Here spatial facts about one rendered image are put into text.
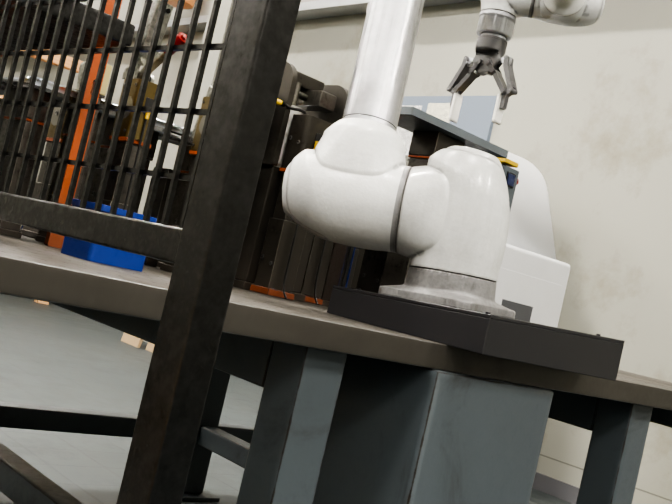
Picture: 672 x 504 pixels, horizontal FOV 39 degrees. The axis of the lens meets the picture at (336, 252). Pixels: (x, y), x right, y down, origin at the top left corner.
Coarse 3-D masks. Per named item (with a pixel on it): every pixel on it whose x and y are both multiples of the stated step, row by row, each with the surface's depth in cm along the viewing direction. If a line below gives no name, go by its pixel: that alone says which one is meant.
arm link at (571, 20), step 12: (540, 0) 227; (552, 0) 223; (564, 0) 219; (576, 0) 222; (588, 0) 225; (600, 0) 225; (540, 12) 229; (552, 12) 225; (564, 12) 224; (576, 12) 224; (588, 12) 225; (600, 12) 227; (564, 24) 230; (576, 24) 229; (588, 24) 229
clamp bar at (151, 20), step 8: (160, 0) 184; (152, 8) 185; (168, 8) 185; (152, 16) 184; (168, 16) 186; (152, 24) 184; (144, 32) 185; (152, 32) 185; (160, 32) 186; (144, 40) 185; (160, 40) 186; (144, 56) 185; (136, 64) 185; (144, 64) 186; (136, 72) 185
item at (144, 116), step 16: (128, 96) 183; (128, 112) 182; (144, 112) 182; (112, 128) 184; (128, 128) 181; (144, 128) 182; (112, 176) 182; (128, 176) 183; (112, 192) 181; (128, 192) 181
